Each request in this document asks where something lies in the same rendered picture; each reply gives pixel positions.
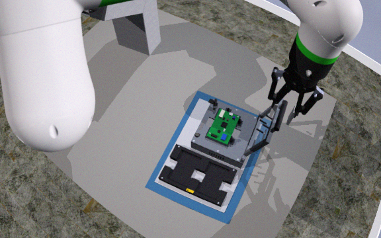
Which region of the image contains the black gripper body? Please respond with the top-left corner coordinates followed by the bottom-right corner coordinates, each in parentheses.
top-left (282, 63), bottom-right (318, 93)

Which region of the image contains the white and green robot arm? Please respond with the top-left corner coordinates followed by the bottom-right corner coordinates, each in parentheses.
top-left (0, 0), bottom-right (363, 152)

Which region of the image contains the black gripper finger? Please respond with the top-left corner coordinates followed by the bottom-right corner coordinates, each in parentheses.
top-left (268, 67), bottom-right (296, 118)
top-left (286, 86), bottom-right (324, 125)

